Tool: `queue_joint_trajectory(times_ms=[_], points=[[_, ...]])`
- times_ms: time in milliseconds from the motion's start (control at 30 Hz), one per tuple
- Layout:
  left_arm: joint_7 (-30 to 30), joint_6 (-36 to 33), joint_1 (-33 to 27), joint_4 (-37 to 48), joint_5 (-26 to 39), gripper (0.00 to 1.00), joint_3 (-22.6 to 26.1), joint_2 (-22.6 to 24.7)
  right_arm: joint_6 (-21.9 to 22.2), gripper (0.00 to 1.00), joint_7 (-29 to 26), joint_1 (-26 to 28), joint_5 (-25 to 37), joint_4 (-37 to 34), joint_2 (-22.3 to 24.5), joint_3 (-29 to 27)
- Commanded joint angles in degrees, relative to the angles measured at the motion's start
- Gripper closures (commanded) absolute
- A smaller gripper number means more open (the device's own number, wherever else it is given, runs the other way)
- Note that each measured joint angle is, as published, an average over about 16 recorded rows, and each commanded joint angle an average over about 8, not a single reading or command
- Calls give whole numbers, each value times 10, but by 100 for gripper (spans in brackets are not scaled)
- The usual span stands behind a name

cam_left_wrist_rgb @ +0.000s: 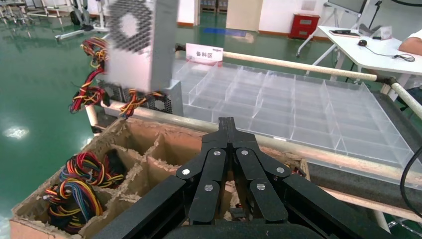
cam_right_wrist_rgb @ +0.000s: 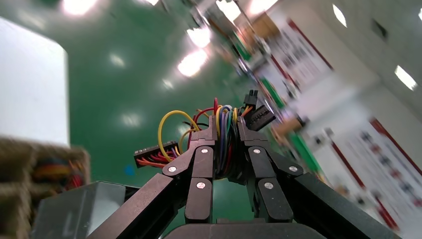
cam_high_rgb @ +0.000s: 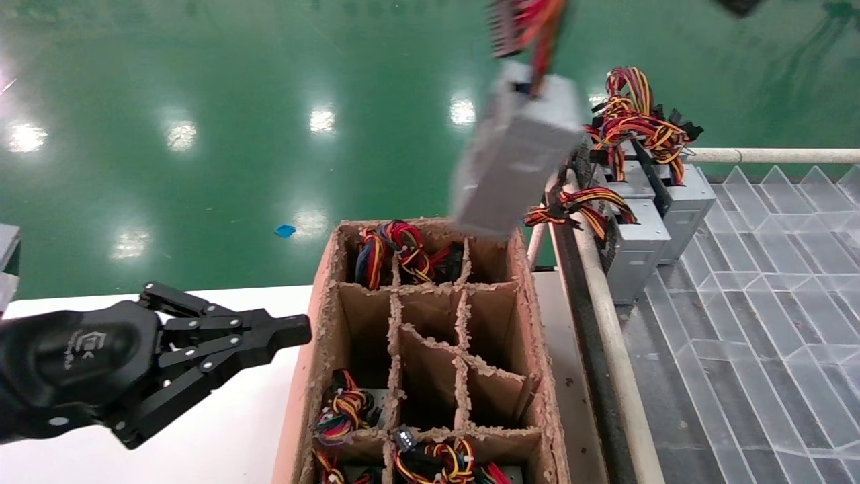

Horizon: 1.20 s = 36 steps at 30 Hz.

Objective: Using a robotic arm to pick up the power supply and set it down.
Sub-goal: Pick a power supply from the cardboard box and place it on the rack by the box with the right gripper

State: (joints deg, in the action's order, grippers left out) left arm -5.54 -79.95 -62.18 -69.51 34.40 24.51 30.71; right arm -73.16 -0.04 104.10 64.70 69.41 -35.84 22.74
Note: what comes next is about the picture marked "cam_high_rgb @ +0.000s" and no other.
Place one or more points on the short white slanted pipe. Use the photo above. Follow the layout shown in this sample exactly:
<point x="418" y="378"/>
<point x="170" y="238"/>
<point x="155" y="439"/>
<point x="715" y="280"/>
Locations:
<point x="535" y="249"/>

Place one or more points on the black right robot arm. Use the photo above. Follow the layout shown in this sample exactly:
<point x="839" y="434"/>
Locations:
<point x="739" y="5"/>

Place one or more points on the long beige conveyor pipe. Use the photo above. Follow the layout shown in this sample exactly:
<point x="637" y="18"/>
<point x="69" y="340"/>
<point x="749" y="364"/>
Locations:
<point x="605" y="316"/>

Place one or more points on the brown cardboard box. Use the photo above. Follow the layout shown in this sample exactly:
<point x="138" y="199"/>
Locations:
<point x="299" y="417"/>

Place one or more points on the brown cardboard divider grid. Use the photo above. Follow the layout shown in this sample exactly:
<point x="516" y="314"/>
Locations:
<point x="423" y="376"/>

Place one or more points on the white horizontal rail pipe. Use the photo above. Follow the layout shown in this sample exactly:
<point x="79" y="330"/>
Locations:
<point x="772" y="156"/>

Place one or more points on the grey conveyor side panel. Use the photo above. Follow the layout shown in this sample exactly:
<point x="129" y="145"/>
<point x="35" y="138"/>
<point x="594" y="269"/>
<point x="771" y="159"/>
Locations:
<point x="564" y="376"/>

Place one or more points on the small blue scrap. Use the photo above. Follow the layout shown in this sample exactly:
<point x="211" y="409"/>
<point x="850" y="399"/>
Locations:
<point x="284" y="231"/>

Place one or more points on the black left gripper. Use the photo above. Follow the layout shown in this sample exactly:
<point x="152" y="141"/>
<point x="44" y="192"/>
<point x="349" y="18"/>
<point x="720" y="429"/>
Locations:
<point x="74" y="356"/>

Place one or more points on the black conveyor edge strip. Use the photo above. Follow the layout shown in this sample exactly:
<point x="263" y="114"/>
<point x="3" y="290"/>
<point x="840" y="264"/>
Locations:
<point x="591" y="376"/>

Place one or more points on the grey object at table edge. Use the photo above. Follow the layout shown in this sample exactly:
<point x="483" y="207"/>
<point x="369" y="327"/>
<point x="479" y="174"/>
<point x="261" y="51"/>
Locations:
<point x="7" y="269"/>

